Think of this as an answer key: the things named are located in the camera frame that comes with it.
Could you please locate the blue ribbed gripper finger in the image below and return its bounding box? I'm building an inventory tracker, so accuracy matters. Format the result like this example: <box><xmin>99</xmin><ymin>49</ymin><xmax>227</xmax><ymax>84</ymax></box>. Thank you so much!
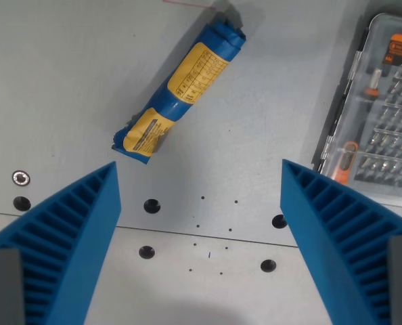
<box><xmin>280</xmin><ymin>158</ymin><xmax>402</xmax><ymax>325</ymax></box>
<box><xmin>0</xmin><ymin>160</ymin><xmax>122</xmax><ymax>325</ymax></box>

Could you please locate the blue and yellow rolled bag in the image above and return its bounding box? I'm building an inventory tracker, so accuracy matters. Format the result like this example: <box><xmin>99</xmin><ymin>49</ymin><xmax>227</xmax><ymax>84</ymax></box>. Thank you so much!
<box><xmin>111</xmin><ymin>16</ymin><xmax>247</xmax><ymax>165</ymax></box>

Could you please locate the silver screw in table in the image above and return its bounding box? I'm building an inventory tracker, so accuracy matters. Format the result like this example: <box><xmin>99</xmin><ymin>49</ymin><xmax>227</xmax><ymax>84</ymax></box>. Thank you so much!
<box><xmin>12</xmin><ymin>170</ymin><xmax>31</xmax><ymax>187</ymax></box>

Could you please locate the clear screwdriver bit set case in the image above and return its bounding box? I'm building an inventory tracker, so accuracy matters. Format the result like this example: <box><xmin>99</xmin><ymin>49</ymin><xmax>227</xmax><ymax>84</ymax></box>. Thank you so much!
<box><xmin>311</xmin><ymin>12</ymin><xmax>402</xmax><ymax>206</ymax></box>

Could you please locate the silver bit extension with orange collar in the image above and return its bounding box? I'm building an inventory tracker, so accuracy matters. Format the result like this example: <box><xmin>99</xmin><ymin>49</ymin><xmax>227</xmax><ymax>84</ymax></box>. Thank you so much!
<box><xmin>364</xmin><ymin>67</ymin><xmax>383</xmax><ymax>101</ymax></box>

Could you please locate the orange handled precision screwdriver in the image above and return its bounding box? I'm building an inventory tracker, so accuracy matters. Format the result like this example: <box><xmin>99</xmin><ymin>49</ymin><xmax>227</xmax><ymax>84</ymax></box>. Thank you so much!
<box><xmin>332</xmin><ymin>140</ymin><xmax>359</xmax><ymax>186</ymax></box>

